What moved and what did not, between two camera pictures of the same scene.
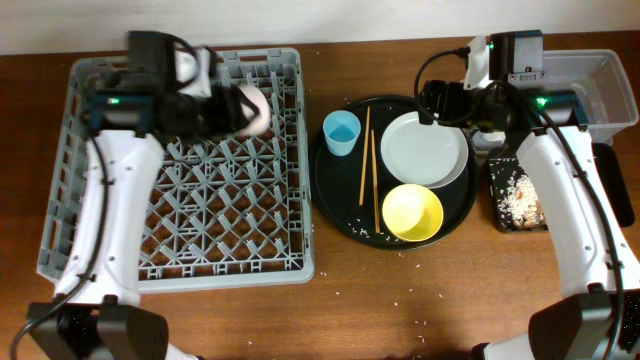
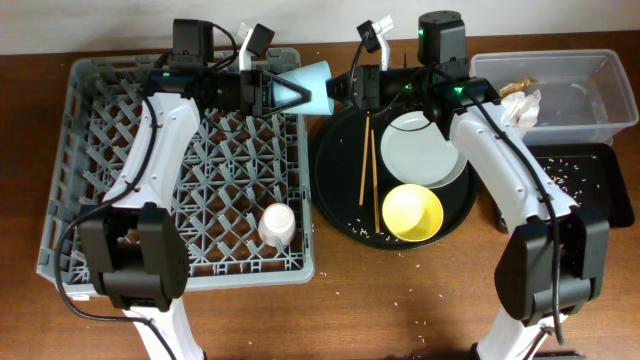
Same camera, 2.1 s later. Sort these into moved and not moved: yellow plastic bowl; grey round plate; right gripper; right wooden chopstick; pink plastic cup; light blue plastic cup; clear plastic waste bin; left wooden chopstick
Moved: pink plastic cup; light blue plastic cup; right gripper
Not moved: grey round plate; yellow plastic bowl; right wooden chopstick; left wooden chopstick; clear plastic waste bin
